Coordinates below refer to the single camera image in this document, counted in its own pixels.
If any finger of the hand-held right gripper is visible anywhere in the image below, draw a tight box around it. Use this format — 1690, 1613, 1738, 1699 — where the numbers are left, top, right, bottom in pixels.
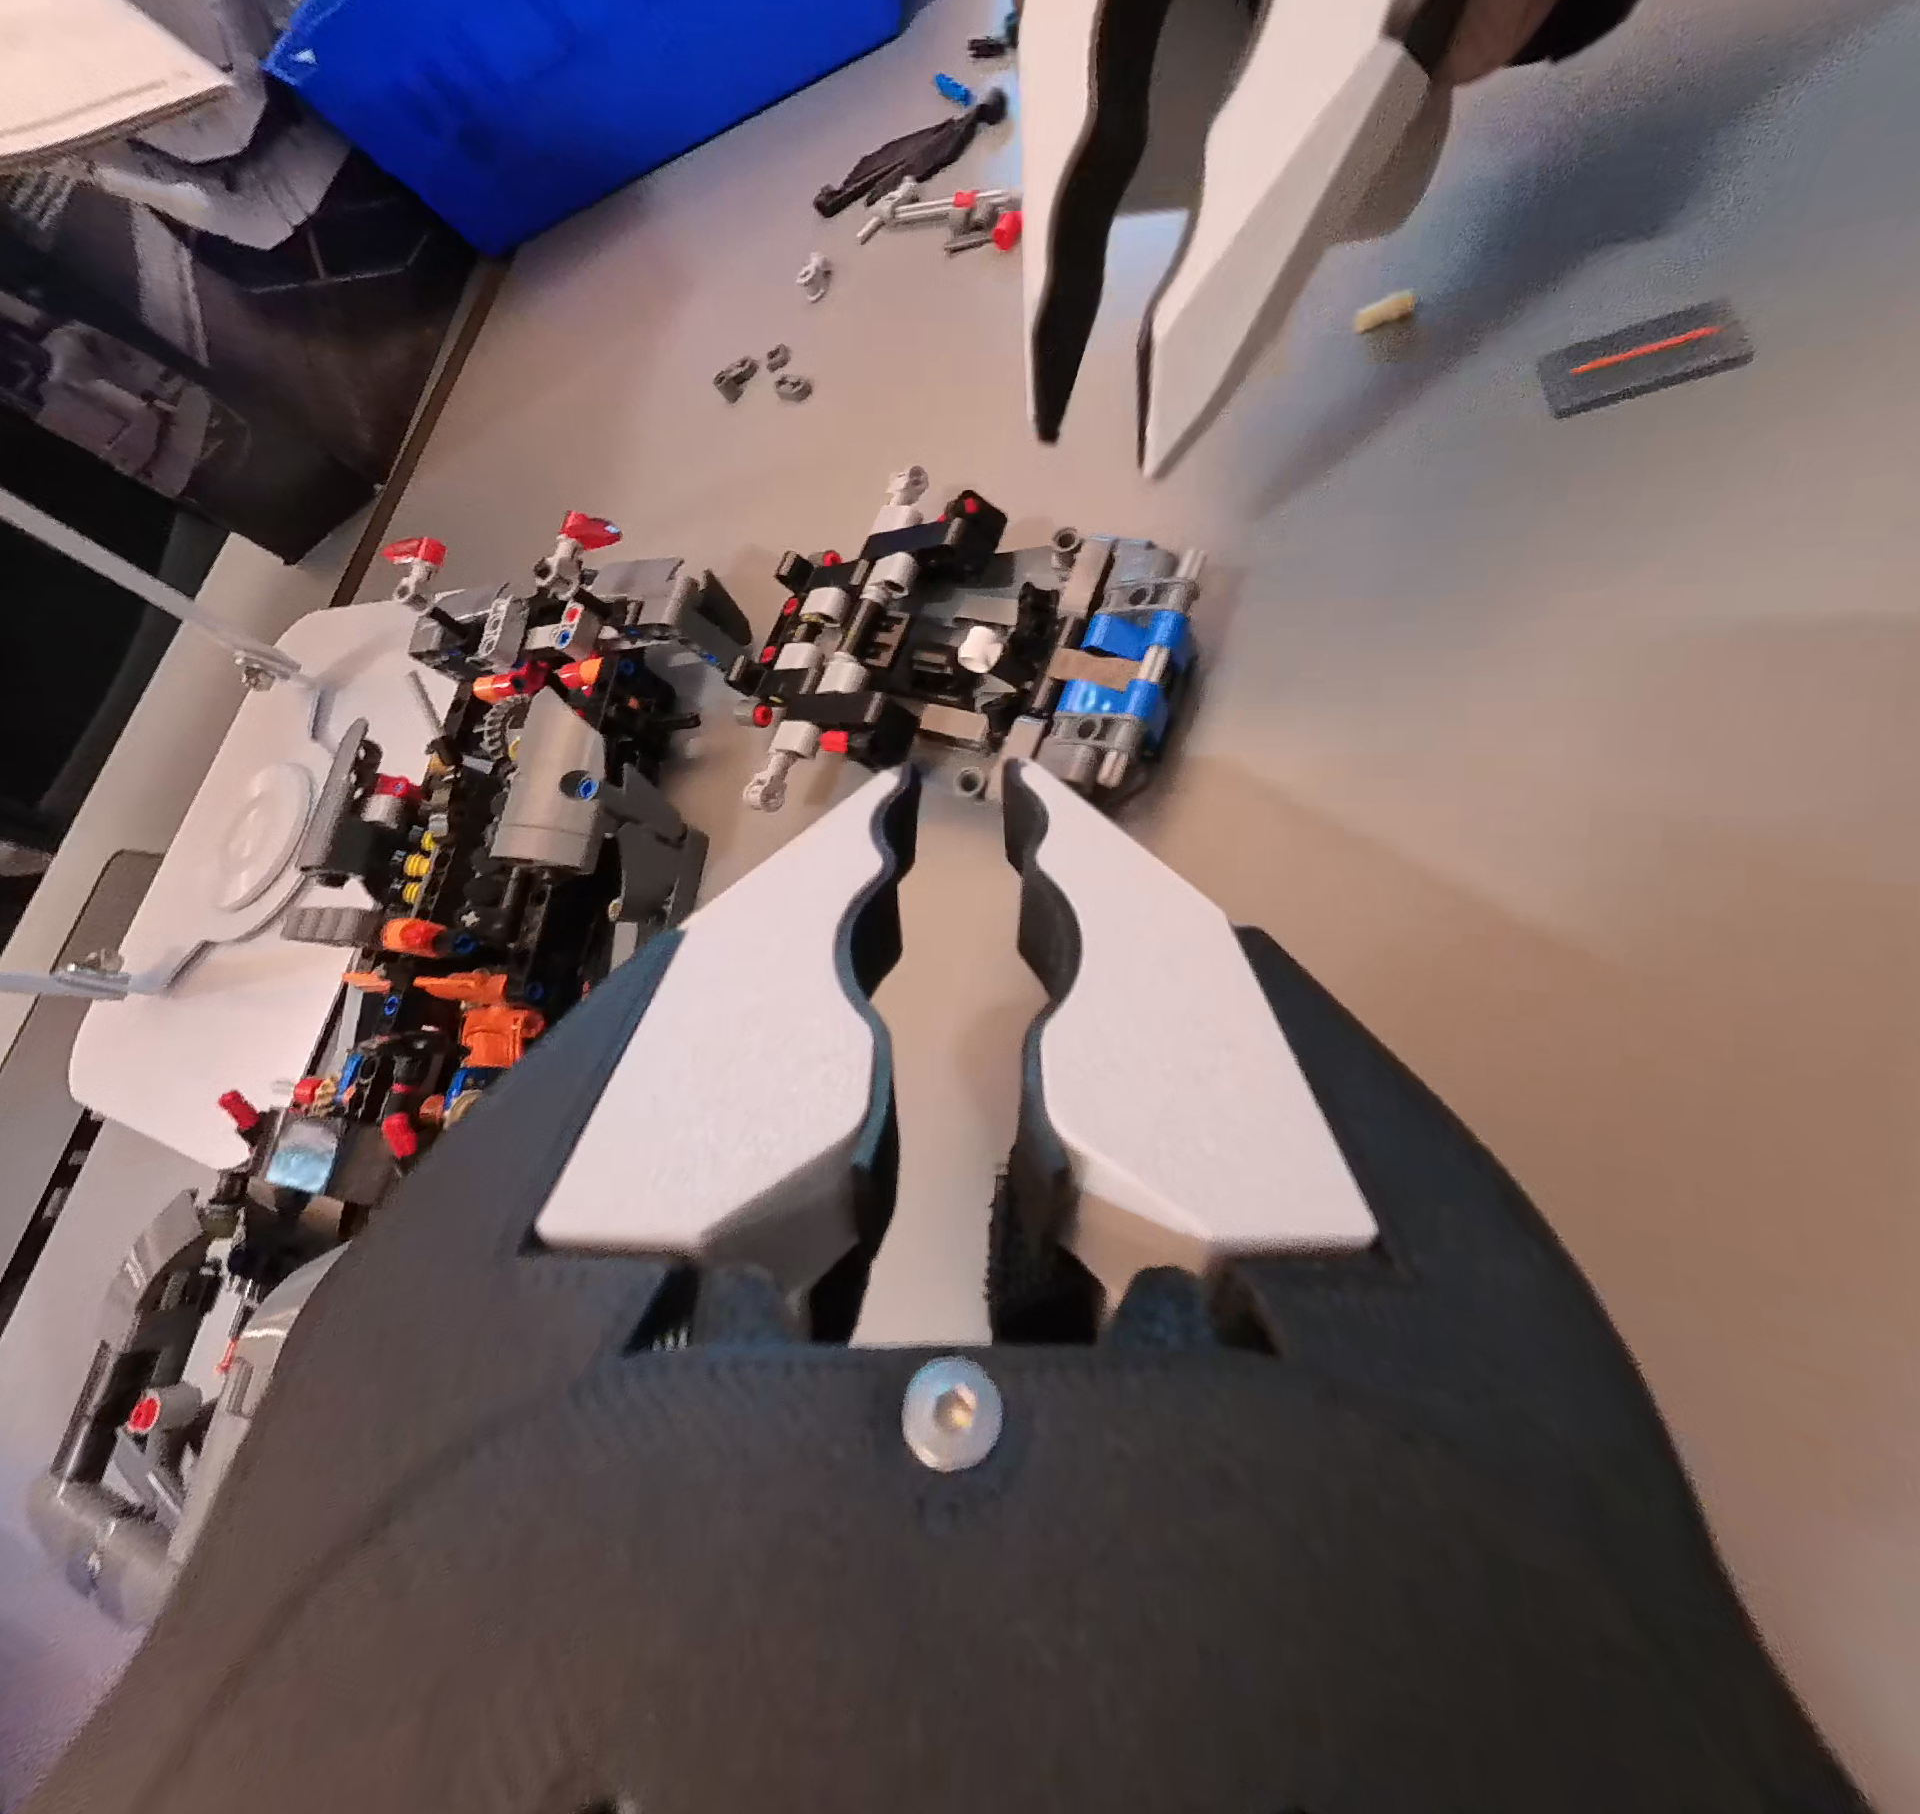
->
1138, 0, 1503, 481
1019, 0, 1291, 442

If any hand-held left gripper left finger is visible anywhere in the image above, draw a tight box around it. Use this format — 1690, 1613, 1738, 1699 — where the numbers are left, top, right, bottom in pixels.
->
535, 765, 919, 1332

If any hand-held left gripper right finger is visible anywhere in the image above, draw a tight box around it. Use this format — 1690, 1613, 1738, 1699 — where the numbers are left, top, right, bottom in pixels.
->
999, 760, 1380, 1325

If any small blue black lego assembly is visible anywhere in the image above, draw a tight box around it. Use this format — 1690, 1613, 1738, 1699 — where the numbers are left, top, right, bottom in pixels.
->
727, 463, 1210, 812

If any white lego instruction booklet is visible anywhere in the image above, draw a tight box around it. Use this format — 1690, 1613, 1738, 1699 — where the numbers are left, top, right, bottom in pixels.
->
0, 0, 235, 174

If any grey lego axle assembly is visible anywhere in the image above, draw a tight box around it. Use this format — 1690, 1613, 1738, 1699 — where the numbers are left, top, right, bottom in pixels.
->
860, 180, 1026, 255

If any large black lego chassis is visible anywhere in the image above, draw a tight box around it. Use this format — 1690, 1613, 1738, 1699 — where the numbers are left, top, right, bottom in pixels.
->
27, 505, 755, 1627

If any dark printed lego set box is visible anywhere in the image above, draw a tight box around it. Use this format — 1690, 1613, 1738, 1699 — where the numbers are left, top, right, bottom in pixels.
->
0, 0, 503, 562

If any person's right hand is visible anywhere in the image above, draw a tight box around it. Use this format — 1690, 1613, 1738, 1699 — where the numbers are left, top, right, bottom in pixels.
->
1455, 0, 1579, 85

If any dark tile with orange stripe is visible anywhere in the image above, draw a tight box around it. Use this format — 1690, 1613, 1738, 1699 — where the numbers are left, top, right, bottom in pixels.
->
1539, 299, 1758, 420

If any blue plastic bin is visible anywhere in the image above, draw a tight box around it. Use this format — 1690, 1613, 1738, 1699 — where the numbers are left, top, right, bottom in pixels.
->
268, 0, 924, 255

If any white sign stand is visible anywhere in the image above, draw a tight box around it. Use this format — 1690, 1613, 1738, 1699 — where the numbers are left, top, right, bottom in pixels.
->
0, 486, 469, 1171

